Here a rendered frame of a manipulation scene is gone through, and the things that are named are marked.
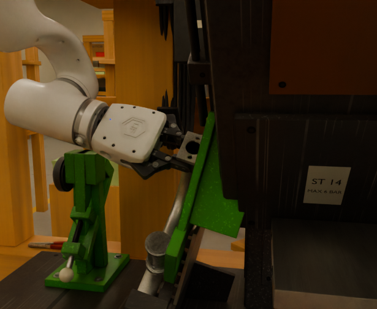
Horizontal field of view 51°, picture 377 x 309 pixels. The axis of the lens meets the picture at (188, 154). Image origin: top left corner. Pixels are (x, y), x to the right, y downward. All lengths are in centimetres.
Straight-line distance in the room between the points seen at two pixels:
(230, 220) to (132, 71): 50
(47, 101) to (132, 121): 14
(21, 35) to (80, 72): 15
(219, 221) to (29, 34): 38
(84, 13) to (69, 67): 1075
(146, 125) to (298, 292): 37
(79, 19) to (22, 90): 1082
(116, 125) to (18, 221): 59
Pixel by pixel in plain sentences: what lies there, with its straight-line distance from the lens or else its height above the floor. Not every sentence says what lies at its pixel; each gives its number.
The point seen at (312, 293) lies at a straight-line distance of 37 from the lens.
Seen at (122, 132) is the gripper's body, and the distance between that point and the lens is 63.
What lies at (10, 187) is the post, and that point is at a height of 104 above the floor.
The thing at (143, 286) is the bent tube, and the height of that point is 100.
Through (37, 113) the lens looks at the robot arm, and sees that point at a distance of 68.
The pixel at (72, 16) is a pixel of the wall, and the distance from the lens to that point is 1160.
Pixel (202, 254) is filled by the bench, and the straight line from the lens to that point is 103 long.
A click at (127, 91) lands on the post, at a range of 93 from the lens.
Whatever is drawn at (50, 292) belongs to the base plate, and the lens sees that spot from 87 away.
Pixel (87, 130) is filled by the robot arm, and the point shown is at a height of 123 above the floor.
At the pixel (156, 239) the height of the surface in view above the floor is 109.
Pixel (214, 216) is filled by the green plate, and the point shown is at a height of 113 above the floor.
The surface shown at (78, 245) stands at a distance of 82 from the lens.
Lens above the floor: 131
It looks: 10 degrees down
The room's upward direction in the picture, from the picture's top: straight up
